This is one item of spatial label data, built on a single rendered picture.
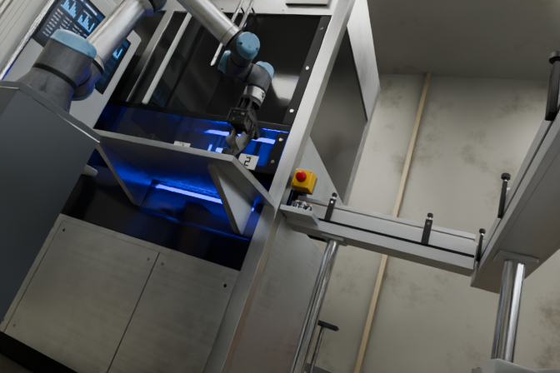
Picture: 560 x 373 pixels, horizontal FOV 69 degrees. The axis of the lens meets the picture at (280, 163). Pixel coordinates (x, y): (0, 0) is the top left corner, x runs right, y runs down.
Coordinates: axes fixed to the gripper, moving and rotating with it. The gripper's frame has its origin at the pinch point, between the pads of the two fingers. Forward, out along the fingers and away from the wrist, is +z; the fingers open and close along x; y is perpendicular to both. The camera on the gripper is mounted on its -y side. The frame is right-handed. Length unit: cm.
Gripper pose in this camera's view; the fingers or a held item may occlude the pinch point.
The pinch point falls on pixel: (233, 154)
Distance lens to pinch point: 141.1
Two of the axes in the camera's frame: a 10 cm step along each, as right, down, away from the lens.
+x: 9.0, 1.7, -4.0
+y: -3.0, -4.3, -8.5
